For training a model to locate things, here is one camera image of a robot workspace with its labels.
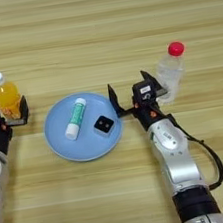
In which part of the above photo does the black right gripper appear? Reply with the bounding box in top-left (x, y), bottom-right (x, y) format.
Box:
top-left (105, 66), bottom-right (173, 136)

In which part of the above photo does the orange juice bottle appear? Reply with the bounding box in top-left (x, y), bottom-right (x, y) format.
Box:
top-left (0, 69), bottom-right (26, 123)

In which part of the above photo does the clear bottle red cap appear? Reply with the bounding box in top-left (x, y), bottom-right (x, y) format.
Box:
top-left (147, 40), bottom-right (194, 108)

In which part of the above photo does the small black white cube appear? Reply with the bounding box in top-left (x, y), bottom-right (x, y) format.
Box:
top-left (91, 113), bottom-right (117, 139)

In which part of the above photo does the white green glue stick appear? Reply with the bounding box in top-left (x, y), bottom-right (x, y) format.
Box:
top-left (59, 96), bottom-right (92, 143)

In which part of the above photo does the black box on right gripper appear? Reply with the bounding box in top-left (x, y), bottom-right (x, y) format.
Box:
top-left (131, 78), bottom-right (160, 105)

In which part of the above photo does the blue round plate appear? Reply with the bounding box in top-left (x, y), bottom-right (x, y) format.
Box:
top-left (39, 86), bottom-right (128, 167)

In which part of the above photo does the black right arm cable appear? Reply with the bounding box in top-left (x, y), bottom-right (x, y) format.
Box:
top-left (166, 107), bottom-right (223, 197)

